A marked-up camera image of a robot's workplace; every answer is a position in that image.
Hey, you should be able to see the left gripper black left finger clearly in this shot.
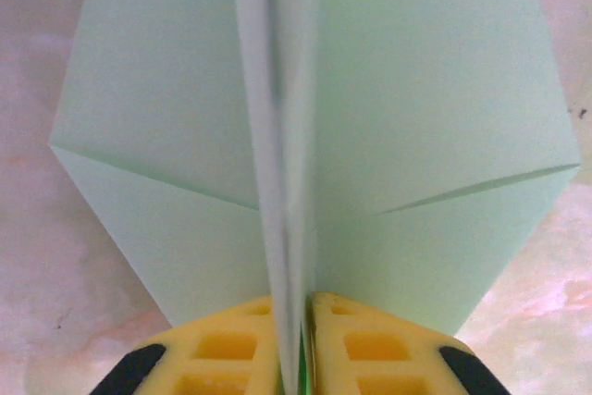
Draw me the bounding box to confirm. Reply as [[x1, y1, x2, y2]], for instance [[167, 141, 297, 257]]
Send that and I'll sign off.
[[22, 293, 284, 395]]

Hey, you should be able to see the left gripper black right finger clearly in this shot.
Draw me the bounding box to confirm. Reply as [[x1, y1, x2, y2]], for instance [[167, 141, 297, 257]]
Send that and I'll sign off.
[[305, 290, 508, 395]]

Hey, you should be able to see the light green paper sheet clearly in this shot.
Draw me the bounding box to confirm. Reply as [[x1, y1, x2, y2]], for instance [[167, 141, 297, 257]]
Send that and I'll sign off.
[[47, 0, 582, 395]]

